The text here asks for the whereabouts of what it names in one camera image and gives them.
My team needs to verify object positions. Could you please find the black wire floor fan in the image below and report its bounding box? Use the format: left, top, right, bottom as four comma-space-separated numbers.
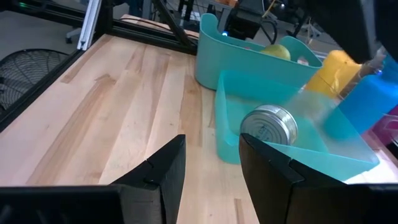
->
0, 48, 70, 110

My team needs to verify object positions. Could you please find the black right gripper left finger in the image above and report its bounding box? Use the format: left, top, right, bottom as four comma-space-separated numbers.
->
0, 134, 187, 224

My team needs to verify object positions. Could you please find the teal plastic bin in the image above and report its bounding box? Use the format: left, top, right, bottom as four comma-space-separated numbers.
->
195, 12, 323, 91

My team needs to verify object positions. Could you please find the blue plastic water bottle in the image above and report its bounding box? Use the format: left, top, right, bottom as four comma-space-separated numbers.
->
323, 54, 398, 135

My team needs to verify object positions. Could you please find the silver aluminium profile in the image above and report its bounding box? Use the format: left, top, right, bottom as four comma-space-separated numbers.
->
76, 0, 103, 51

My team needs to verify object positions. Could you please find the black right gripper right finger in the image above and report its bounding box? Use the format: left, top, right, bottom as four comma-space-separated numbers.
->
238, 133, 398, 224

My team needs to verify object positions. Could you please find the yellow plastic water bottle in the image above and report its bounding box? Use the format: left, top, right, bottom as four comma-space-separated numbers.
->
304, 49, 363, 99

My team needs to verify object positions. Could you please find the translucent teal plastic tray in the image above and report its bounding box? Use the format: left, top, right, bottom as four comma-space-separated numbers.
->
214, 70, 381, 182

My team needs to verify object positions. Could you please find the black aluminium table frame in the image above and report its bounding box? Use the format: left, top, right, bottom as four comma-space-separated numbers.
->
0, 0, 200, 132

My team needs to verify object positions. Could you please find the green pear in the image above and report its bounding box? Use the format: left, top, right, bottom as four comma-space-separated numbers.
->
260, 44, 292, 62

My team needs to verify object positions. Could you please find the labelled tuna can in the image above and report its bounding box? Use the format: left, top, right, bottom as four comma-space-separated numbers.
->
239, 105, 299, 146

